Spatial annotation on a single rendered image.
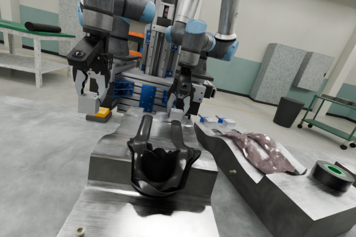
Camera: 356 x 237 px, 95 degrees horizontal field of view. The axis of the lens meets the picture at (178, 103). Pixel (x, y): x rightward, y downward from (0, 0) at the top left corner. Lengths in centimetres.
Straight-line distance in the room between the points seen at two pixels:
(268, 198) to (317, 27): 716
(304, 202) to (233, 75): 590
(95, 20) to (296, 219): 65
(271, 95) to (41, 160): 626
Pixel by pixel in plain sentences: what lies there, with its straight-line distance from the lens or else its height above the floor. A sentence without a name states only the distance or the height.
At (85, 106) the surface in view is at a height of 93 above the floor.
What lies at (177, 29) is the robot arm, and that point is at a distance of 77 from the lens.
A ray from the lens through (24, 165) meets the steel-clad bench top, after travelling 58.
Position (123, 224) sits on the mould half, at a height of 86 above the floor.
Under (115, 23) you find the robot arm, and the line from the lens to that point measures 106.
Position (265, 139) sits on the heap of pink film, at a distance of 68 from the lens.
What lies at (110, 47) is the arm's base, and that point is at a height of 107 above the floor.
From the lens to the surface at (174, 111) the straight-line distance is 65.
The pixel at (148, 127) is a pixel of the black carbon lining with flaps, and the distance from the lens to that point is 57.
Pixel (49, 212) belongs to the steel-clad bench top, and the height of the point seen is 80.
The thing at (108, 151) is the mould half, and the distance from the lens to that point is 37.
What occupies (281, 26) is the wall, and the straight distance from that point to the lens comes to 681.
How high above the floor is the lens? 116
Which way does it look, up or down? 18 degrees down
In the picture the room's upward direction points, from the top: 13 degrees clockwise
